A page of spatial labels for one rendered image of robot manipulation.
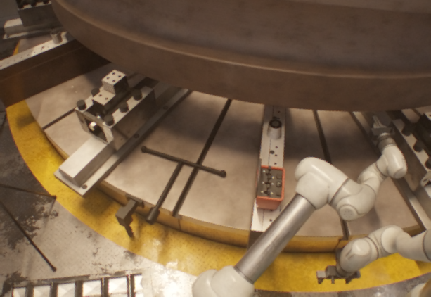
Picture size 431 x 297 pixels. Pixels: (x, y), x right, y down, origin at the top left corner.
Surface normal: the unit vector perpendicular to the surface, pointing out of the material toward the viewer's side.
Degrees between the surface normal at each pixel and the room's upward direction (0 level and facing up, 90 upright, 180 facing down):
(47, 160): 0
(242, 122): 0
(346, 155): 0
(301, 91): 90
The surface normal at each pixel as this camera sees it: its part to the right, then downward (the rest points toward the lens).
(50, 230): 0.00, -0.67
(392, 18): 0.07, 0.74
